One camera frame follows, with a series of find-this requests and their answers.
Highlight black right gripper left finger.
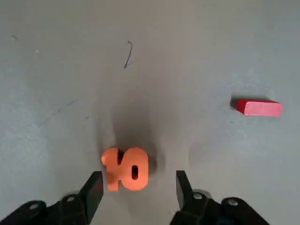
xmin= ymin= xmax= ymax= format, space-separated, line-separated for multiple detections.
xmin=0 ymin=171 xmax=104 ymax=225

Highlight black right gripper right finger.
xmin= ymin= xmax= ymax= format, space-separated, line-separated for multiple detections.
xmin=170 ymin=170 xmax=270 ymax=225

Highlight orange number ten piece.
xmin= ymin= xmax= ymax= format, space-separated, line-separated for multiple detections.
xmin=101 ymin=147 xmax=150 ymax=192

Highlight red rectangular block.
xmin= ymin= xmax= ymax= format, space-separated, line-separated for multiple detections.
xmin=231 ymin=98 xmax=284 ymax=117

